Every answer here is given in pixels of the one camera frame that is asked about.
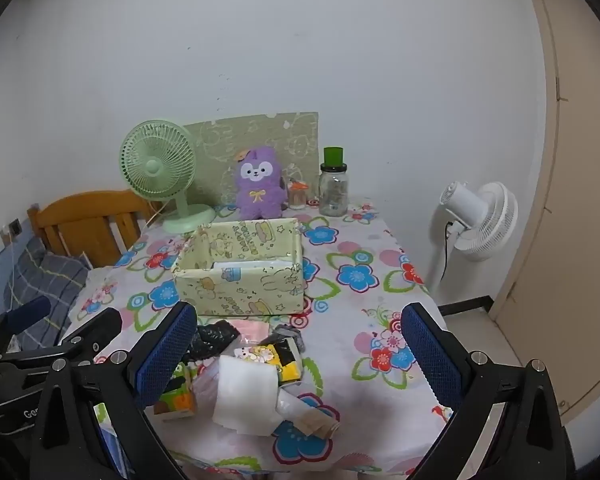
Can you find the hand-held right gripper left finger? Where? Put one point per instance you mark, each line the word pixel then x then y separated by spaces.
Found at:
pixel 165 355

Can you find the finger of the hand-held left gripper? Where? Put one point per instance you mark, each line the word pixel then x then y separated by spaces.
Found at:
pixel 97 327
pixel 27 311

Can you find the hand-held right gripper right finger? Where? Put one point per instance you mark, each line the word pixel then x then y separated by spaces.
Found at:
pixel 430 355

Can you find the green and orange tissue pack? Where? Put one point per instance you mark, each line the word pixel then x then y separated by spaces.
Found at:
pixel 177 402

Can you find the white roll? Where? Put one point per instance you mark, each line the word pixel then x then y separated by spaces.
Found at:
pixel 242 390

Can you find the pale yellow printed storage box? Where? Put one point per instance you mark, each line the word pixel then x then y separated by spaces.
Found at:
pixel 240 295

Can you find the grey plaid pillow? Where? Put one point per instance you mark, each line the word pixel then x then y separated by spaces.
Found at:
pixel 55 280

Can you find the black plastic bag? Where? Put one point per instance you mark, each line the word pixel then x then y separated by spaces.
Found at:
pixel 215 335

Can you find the yellow and black printed packet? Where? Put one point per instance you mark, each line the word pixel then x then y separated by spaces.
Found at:
pixel 285 362

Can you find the grey crumpled packet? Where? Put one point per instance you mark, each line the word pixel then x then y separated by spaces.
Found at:
pixel 287 332

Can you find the white standing fan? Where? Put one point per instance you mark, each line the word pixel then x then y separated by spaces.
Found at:
pixel 485 220

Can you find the green desk fan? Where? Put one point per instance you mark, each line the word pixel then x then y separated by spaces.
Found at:
pixel 152 165

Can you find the purple plush toy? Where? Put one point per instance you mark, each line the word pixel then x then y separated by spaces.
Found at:
pixel 260 195

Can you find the glass jar with green lid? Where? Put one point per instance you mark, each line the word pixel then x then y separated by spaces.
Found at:
pixel 334 195

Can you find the small jar with orange lid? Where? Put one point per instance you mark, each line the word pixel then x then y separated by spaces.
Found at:
pixel 297 197

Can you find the beige door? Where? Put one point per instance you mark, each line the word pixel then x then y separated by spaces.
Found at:
pixel 580 210

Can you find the green printed board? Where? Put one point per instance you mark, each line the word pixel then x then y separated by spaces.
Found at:
pixel 260 132

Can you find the wall socket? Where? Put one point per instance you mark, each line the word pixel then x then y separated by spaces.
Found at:
pixel 14 227

